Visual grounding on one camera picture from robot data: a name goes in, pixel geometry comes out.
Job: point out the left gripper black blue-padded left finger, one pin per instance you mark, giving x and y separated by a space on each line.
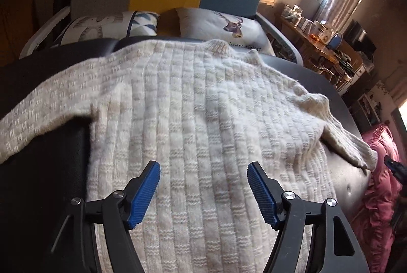
75 246

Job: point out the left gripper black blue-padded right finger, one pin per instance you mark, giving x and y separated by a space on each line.
334 246

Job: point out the cream knitted sweater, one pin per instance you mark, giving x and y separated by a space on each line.
197 139

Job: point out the pink ruffled garment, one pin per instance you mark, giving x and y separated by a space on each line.
371 224

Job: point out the cluttered wooden desk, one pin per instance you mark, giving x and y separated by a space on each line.
342 67

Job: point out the black computer monitor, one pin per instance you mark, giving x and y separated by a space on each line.
355 36

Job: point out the blue round-backed chair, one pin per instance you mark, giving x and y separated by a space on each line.
335 41

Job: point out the white geometric pattern pillow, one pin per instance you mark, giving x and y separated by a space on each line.
117 26

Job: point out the white deer print pillow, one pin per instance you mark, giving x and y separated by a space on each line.
204 24

